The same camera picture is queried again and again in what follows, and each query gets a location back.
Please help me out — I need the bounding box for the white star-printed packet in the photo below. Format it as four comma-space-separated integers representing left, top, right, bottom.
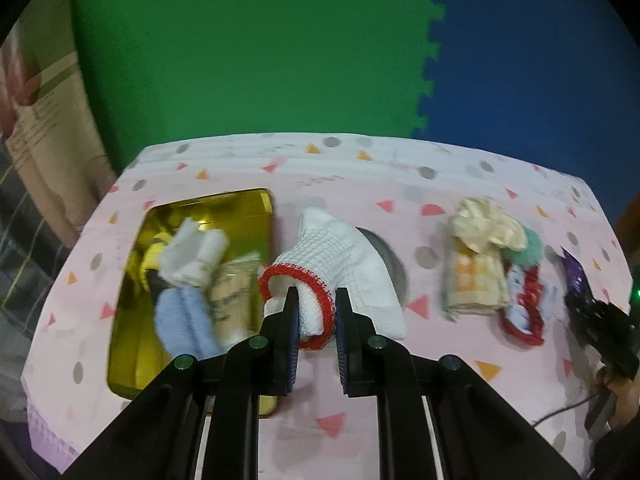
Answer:
505, 266, 532, 323

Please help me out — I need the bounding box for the steel bowl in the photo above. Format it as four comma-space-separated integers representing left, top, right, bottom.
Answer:
357, 226, 412, 311

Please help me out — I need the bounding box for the white printed cloth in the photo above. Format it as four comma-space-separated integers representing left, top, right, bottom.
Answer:
159, 217, 230, 288

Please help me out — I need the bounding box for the gold tin box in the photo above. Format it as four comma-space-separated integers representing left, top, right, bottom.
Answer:
106, 188, 281, 416

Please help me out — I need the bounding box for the red white star cloth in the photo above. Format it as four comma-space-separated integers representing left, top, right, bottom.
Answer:
500, 265, 547, 347

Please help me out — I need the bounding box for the green foam mat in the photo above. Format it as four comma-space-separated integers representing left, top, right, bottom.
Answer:
67, 0, 451, 173

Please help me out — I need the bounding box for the blue foam mat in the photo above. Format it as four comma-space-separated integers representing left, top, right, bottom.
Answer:
410, 0, 640, 221

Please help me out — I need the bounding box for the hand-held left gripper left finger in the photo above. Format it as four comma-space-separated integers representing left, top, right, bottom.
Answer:
62, 285, 301, 480

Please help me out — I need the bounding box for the purple packet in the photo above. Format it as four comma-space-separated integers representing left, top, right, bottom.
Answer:
561, 247, 588, 301

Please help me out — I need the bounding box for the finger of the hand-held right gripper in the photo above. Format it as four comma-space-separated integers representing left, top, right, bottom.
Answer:
564, 287, 608, 348

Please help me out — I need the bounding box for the yellow and orange towel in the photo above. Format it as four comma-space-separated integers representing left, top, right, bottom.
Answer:
442, 245, 511, 321

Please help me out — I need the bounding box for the yellow and black cloth bundle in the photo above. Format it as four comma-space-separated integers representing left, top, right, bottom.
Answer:
140, 230, 176, 291

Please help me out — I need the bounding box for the black cable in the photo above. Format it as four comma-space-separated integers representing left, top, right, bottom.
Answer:
532, 392, 601, 428

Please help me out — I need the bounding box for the light blue towel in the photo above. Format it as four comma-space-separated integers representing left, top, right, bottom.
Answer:
154, 285, 223, 361

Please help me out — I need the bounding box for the grey plaid cloth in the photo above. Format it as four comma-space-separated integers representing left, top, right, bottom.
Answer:
0, 155, 81, 321

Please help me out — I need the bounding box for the white knit cloth red trim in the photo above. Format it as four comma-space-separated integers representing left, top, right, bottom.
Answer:
258, 207, 408, 351

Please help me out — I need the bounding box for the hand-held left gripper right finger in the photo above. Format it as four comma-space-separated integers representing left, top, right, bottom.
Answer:
334, 287, 583, 480

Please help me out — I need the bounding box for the pink patterned tablecloth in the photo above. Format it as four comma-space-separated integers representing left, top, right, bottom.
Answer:
22, 132, 633, 480

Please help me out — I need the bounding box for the wall poster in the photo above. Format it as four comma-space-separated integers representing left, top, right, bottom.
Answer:
0, 0, 118, 246

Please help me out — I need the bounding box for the person's right hand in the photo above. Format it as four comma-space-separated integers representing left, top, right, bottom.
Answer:
595, 365, 640, 431

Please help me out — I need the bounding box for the wooden furniture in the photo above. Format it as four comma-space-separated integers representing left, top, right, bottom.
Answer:
612, 205, 640, 273

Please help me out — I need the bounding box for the green scrunchie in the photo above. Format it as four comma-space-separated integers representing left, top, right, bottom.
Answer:
502, 227, 543, 267

